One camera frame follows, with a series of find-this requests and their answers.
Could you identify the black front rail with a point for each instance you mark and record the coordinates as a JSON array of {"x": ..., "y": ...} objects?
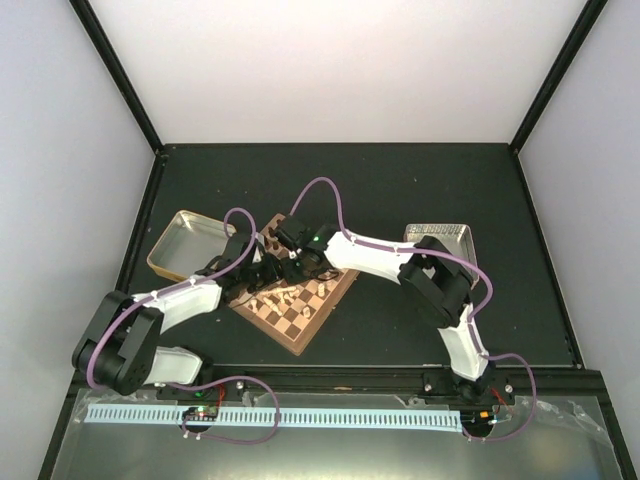
[{"x": 434, "y": 383}]

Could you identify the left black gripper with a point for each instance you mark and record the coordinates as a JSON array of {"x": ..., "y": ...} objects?
[{"x": 273, "y": 273}]

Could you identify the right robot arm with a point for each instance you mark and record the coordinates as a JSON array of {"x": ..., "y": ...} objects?
[{"x": 438, "y": 284}]

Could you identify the dark chess pieces group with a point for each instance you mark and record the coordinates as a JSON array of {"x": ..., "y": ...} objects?
[{"x": 271, "y": 242}]

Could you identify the light blue cable duct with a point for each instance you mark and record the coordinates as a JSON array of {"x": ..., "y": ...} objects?
[{"x": 328, "y": 418}]

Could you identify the white chess pieces pile lower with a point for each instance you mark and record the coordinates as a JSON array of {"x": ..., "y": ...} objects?
[{"x": 276, "y": 299}]

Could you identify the wooden chess board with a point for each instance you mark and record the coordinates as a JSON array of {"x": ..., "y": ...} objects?
[{"x": 292, "y": 330}]

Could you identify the gold metal tin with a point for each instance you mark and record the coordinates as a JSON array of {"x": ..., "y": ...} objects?
[{"x": 187, "y": 244}]

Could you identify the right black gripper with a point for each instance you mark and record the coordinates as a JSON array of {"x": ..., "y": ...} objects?
[{"x": 292, "y": 275}]

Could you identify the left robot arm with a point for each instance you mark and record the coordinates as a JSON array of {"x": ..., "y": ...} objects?
[{"x": 120, "y": 347}]

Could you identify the small circuit board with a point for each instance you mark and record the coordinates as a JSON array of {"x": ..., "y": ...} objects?
[{"x": 201, "y": 413}]

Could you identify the white chess rook corner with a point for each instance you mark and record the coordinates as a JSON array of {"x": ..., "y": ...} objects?
[{"x": 330, "y": 283}]

